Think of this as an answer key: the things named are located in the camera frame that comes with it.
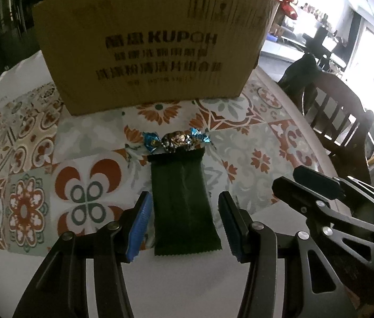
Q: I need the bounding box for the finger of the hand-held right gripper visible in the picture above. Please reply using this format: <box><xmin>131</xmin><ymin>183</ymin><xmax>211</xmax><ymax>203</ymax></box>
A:
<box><xmin>293</xmin><ymin>165</ymin><xmax>374</xmax><ymax>211</ymax></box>
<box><xmin>272</xmin><ymin>177</ymin><xmax>374</xmax><ymax>262</ymax></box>

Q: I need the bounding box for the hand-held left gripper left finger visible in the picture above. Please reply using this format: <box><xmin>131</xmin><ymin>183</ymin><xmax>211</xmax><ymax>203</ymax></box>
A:
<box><xmin>13</xmin><ymin>191</ymin><xmax>153</xmax><ymax>318</ymax></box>

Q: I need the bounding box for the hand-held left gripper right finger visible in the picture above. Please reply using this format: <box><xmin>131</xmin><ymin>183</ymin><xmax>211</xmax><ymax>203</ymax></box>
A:
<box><xmin>218</xmin><ymin>191</ymin><xmax>351</xmax><ymax>318</ymax></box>

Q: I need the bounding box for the dark green snack packet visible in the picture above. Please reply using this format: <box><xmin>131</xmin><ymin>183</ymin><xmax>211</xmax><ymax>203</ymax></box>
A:
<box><xmin>147</xmin><ymin>149</ymin><xmax>222</xmax><ymax>256</ymax></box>

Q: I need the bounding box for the brown cardboard box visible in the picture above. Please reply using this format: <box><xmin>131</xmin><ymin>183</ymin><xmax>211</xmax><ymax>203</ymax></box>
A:
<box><xmin>32</xmin><ymin>0</ymin><xmax>280</xmax><ymax>116</ymax></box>

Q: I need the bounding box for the patterned tile table mat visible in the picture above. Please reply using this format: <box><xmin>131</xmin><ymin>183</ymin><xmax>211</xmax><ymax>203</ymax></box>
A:
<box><xmin>0</xmin><ymin>69</ymin><xmax>331</xmax><ymax>252</ymax></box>

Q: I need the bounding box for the brown wooden chair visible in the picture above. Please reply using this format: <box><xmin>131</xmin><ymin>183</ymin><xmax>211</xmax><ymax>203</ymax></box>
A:
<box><xmin>301</xmin><ymin>71</ymin><xmax>374</xmax><ymax>186</ymax></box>

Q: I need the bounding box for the blue and brown foil candy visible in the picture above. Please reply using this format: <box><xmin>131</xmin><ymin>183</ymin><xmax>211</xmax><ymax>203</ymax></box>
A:
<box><xmin>142</xmin><ymin>127</ymin><xmax>212</xmax><ymax>154</ymax></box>

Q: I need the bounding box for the dark green garment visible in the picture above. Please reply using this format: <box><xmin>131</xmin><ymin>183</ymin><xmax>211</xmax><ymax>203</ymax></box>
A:
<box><xmin>278</xmin><ymin>55</ymin><xmax>322</xmax><ymax>101</ymax></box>

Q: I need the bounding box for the white sideboard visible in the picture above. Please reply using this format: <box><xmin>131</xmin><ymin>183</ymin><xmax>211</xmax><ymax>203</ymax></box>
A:
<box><xmin>261</xmin><ymin>33</ymin><xmax>307</xmax><ymax>63</ymax></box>

